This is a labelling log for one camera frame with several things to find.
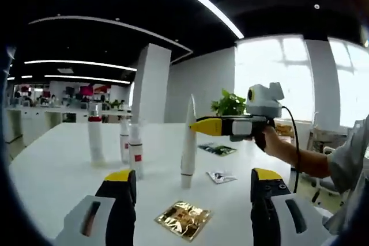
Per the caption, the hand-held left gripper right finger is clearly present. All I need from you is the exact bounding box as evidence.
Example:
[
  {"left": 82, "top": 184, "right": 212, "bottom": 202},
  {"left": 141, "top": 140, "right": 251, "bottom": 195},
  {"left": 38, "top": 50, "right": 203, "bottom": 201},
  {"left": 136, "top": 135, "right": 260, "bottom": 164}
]
[{"left": 250, "top": 167, "right": 332, "bottom": 246}]

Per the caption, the green black skincare sachet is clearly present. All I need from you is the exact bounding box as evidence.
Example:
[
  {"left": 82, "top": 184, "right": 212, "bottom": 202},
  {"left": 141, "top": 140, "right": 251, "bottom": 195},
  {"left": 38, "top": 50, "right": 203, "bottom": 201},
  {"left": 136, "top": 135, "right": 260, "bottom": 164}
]
[{"left": 198, "top": 142, "right": 238, "bottom": 157}]

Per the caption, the white red-label skincare bottle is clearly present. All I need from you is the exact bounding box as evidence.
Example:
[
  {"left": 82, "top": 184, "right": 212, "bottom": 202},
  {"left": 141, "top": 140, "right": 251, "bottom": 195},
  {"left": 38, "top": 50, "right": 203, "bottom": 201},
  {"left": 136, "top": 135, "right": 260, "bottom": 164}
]
[
  {"left": 119, "top": 119, "right": 131, "bottom": 164},
  {"left": 127, "top": 122, "right": 145, "bottom": 181}
]

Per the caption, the row of white desks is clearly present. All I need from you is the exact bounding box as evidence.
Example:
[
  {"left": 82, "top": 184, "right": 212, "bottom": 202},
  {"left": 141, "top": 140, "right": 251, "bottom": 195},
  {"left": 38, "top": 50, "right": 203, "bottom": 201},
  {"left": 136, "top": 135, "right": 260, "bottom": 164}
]
[{"left": 5, "top": 105, "right": 133, "bottom": 145}]

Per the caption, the silver skincare sachet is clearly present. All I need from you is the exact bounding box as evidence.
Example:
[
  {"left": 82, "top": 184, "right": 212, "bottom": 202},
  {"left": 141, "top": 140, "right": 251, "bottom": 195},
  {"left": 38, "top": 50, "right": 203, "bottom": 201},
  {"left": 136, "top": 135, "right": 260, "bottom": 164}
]
[{"left": 205, "top": 170, "right": 238, "bottom": 185}]

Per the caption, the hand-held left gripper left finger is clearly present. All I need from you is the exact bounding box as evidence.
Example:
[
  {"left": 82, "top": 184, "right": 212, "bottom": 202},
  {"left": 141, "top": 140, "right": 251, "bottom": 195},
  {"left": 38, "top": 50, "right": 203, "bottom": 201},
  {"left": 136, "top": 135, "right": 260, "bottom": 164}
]
[{"left": 54, "top": 169, "right": 138, "bottom": 246}]

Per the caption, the gold foil skincare sachet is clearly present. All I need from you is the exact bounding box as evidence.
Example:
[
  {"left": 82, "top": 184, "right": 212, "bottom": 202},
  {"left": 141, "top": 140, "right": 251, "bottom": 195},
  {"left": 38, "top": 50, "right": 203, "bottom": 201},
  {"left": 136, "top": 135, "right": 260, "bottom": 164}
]
[{"left": 154, "top": 200, "right": 213, "bottom": 243}]

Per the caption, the large bright window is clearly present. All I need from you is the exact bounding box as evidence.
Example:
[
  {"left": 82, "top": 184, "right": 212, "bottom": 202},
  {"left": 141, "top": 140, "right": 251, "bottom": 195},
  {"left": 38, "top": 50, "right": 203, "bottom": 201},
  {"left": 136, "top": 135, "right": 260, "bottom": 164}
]
[
  {"left": 328, "top": 38, "right": 369, "bottom": 128},
  {"left": 234, "top": 37, "right": 315, "bottom": 123}
]

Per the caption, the white square pillar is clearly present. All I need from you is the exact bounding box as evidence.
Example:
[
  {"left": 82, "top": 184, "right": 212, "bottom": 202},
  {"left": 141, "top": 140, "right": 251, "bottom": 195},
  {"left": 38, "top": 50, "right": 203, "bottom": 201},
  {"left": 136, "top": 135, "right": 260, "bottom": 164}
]
[{"left": 130, "top": 43, "right": 172, "bottom": 123}]

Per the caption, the white skincare tube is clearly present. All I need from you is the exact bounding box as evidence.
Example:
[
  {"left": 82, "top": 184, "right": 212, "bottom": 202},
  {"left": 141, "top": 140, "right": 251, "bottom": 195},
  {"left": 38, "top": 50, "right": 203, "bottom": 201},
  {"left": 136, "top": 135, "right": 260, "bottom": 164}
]
[{"left": 179, "top": 94, "right": 198, "bottom": 190}]

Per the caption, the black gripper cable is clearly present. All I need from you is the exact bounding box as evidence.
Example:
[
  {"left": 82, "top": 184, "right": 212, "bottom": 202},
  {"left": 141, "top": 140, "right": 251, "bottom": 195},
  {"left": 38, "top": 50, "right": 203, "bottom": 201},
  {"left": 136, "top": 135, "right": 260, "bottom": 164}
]
[{"left": 281, "top": 105, "right": 302, "bottom": 192}]

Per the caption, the white office chair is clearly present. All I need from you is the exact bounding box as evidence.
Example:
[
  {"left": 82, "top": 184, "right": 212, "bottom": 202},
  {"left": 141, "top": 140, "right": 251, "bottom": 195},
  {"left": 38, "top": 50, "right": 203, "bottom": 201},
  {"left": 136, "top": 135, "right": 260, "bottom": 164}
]
[{"left": 310, "top": 145, "right": 341, "bottom": 204}]

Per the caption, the green potted plant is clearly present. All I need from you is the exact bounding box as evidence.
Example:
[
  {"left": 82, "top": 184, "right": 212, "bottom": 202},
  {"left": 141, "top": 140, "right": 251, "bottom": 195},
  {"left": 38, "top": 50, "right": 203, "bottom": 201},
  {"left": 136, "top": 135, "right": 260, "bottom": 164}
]
[{"left": 211, "top": 89, "right": 248, "bottom": 117}]

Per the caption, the person's right hand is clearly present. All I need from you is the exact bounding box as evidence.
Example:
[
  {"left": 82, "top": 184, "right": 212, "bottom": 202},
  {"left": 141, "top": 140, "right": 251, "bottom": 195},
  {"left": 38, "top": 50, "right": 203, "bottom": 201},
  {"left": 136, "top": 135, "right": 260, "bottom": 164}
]
[{"left": 253, "top": 126, "right": 283, "bottom": 155}]

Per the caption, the tall white red-collared skincare bottle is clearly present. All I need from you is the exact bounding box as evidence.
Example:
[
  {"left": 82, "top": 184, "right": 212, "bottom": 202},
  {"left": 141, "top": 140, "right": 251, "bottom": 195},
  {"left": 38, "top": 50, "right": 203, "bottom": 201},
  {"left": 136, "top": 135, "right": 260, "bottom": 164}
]
[{"left": 87, "top": 103, "right": 107, "bottom": 166}]

